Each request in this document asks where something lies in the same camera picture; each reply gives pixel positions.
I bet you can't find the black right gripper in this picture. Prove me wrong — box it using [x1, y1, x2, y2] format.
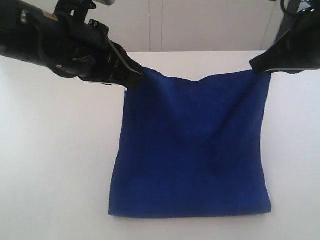
[249, 9, 320, 74]

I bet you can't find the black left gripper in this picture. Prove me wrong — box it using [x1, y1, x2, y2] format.
[38, 20, 144, 88]

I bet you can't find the blue towel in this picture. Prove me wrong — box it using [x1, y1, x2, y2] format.
[108, 68, 272, 219]

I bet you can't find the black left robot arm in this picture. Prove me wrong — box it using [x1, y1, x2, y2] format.
[0, 0, 144, 88]

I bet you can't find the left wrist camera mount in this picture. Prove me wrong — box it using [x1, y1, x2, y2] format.
[94, 0, 116, 6]

